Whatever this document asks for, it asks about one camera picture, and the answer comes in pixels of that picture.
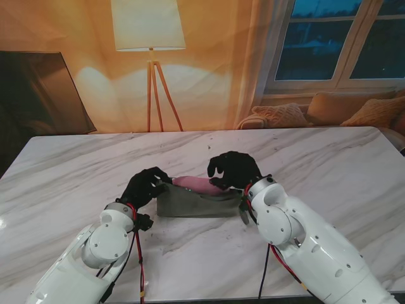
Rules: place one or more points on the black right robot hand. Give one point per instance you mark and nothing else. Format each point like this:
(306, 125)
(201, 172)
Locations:
(237, 171)

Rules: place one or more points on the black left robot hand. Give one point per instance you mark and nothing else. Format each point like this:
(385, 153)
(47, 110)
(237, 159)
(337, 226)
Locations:
(140, 190)

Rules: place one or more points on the pink cloth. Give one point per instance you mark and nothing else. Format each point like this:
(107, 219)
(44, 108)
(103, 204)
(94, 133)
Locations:
(196, 184)

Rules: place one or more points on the grey suede zip pouch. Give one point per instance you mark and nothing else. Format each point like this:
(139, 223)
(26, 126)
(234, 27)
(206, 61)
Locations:
(193, 206)

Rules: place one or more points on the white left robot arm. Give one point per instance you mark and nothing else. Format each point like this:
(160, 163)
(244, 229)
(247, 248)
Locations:
(85, 259)

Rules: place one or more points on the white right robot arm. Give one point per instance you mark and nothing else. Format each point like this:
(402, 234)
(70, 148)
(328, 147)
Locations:
(310, 244)

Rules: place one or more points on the beige sofa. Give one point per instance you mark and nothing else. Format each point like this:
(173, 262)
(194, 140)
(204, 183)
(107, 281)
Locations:
(248, 122)

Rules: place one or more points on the cream knitted cushion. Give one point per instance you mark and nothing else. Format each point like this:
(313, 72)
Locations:
(278, 115)

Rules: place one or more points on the beige curtain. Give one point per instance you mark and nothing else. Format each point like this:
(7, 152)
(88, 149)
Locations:
(262, 63)

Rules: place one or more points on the plain tan cushion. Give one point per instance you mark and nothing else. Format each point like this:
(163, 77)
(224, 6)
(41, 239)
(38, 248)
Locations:
(335, 109)

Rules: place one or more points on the dark flat television screen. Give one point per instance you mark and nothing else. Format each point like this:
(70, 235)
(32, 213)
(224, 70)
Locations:
(38, 95)

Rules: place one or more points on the white framed window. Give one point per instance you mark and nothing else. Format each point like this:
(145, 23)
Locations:
(310, 47)

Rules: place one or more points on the orange knitted cushion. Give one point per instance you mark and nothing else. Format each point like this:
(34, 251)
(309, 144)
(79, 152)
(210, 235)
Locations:
(376, 112)

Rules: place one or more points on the floor lamp with wooden legs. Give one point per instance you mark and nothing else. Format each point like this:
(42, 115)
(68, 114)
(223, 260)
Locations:
(148, 25)

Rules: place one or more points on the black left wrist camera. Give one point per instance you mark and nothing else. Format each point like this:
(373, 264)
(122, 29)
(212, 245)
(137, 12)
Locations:
(145, 222)

